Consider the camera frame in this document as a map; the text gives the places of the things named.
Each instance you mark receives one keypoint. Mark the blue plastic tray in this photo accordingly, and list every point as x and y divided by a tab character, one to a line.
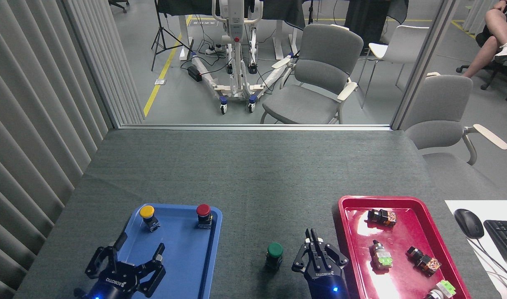
187	257

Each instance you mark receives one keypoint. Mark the yellow push button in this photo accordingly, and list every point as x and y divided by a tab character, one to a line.
147	211

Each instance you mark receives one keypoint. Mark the black office chair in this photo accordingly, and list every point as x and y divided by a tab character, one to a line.
120	4
500	72

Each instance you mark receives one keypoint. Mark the green push button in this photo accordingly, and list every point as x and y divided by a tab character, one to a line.
275	250

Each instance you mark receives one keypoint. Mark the silver post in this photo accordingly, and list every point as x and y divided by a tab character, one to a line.
423	66

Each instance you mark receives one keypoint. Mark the black table cloth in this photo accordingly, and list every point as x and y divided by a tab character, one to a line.
369	20

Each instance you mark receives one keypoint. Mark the grey armchair with white armrests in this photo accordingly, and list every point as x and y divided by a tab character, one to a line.
438	108
320	62

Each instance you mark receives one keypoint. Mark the white stand on wheels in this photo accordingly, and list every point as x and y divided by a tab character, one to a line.
237	62

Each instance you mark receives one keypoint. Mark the white plastic chair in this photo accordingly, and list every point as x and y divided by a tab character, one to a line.
403	45

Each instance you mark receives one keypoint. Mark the black power adapter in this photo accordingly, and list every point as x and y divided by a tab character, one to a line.
194	73

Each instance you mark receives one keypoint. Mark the white power strip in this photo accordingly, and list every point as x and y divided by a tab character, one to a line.
213	50

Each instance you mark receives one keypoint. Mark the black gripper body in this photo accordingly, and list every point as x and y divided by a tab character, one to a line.
112	284
326	286

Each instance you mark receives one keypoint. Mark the white desk pad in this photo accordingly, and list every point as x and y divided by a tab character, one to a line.
498	207

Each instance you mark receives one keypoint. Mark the person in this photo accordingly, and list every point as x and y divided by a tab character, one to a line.
492	33

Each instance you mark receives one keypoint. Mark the white switch with green block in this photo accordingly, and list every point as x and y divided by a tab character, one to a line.
445	287

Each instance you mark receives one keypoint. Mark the black tripod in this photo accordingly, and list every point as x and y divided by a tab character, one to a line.
162	29

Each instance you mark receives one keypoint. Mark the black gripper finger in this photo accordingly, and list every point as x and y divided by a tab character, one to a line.
324	253
309	253
159	251
120	241

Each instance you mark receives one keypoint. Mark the red plastic tray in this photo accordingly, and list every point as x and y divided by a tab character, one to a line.
407	236

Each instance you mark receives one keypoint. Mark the red push button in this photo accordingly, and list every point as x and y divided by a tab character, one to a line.
203	210

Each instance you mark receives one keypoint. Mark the silver floor socket plate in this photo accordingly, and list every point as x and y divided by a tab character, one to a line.
160	82

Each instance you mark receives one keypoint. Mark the black computer mouse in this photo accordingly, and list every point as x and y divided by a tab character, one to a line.
468	222

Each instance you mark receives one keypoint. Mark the black keyboard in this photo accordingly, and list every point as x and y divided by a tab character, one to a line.
504	238

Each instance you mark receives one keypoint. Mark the black orange switch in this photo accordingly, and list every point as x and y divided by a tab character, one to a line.
422	261
382	216

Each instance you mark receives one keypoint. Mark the silver switch with green block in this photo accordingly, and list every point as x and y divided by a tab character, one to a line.
381	255

